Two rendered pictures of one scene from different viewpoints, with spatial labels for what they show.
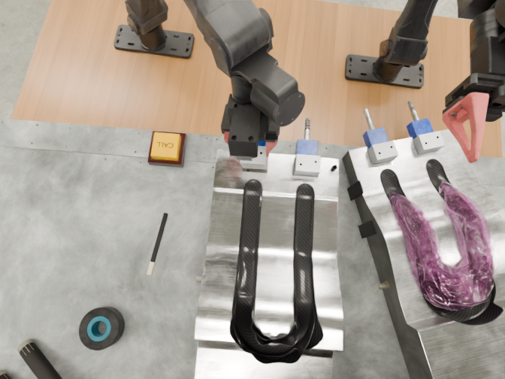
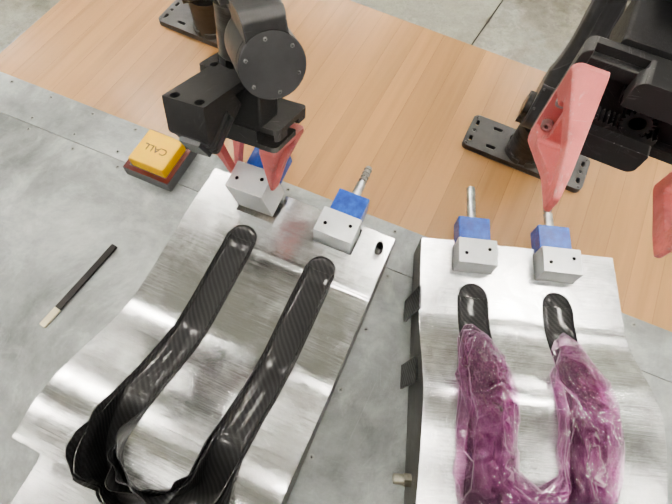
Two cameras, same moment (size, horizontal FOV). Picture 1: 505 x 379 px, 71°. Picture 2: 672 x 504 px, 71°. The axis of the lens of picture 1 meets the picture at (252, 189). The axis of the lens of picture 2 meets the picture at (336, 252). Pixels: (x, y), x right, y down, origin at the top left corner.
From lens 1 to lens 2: 27 cm
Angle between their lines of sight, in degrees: 12
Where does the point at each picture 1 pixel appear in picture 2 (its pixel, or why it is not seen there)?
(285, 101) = (260, 42)
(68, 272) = not seen: outside the picture
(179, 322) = not seen: hidden behind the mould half
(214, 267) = (119, 335)
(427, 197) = (527, 350)
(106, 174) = (62, 168)
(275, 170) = (287, 223)
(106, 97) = (117, 75)
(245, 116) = (217, 77)
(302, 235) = (288, 338)
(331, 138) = (408, 220)
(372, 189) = (438, 307)
